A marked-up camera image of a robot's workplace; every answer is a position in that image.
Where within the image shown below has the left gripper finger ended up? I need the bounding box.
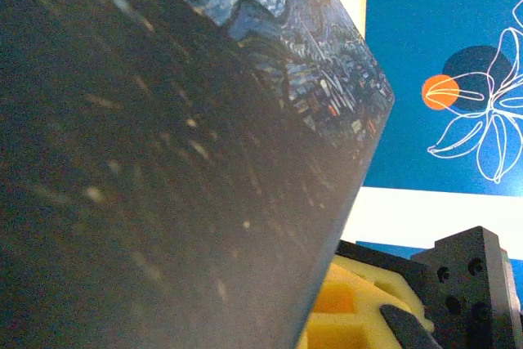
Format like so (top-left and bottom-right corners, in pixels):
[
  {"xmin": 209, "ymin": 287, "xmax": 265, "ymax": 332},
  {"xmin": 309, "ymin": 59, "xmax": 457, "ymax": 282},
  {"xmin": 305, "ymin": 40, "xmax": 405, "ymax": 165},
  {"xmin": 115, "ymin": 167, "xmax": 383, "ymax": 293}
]
[{"xmin": 296, "ymin": 262, "xmax": 443, "ymax": 349}]

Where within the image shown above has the painted blue tin box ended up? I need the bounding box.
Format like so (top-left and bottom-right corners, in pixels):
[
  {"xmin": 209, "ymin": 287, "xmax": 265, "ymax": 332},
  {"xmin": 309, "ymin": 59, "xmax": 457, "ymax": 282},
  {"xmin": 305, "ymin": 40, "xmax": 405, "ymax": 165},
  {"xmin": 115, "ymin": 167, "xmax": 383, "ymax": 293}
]
[{"xmin": 0, "ymin": 0, "xmax": 396, "ymax": 349}]

